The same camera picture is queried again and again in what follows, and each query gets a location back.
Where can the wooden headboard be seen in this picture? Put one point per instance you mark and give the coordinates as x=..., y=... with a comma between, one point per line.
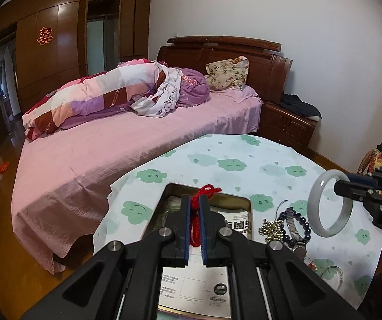
x=264, y=66

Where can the lilac cloth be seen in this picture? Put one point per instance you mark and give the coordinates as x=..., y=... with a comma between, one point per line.
x=241, y=95

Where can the white floral cloth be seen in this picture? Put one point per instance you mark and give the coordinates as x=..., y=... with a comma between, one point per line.
x=164, y=96

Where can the wooden nightstand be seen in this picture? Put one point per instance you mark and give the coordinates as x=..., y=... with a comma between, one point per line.
x=287, y=126

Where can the small red knot charm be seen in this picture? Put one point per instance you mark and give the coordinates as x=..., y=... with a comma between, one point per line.
x=312, y=266

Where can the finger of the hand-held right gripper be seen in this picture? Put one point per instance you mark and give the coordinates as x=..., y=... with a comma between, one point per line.
x=350, y=190
x=360, y=179

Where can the metal tin box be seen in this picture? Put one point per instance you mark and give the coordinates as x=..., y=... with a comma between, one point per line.
x=237, y=203

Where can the red paper decoration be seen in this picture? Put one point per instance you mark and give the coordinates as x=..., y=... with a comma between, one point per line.
x=44, y=35

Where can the floral pillow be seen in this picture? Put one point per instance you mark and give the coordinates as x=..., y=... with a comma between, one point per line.
x=227, y=71

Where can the patchwork quilt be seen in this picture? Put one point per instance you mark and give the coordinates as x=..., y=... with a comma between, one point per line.
x=104, y=86

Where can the silver wristwatch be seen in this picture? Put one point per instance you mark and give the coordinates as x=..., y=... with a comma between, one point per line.
x=299, y=251

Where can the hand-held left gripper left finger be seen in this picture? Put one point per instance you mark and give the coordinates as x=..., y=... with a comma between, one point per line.
x=186, y=230

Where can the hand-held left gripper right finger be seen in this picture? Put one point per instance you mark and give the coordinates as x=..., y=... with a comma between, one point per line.
x=203, y=230

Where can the cloud print tablecloth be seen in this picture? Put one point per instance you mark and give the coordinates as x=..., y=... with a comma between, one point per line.
x=227, y=153

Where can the dark clothes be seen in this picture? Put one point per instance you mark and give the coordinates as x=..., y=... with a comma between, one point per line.
x=299, y=106

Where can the wooden wardrobe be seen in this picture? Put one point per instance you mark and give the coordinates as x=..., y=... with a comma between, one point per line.
x=67, y=40

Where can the bed with pink sheet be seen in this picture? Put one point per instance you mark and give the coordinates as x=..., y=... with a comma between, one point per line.
x=111, y=146

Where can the purple blanket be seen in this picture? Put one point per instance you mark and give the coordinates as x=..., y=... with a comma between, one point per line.
x=196, y=86

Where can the pale jade bangle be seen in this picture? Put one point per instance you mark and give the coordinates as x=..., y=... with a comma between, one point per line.
x=312, y=206

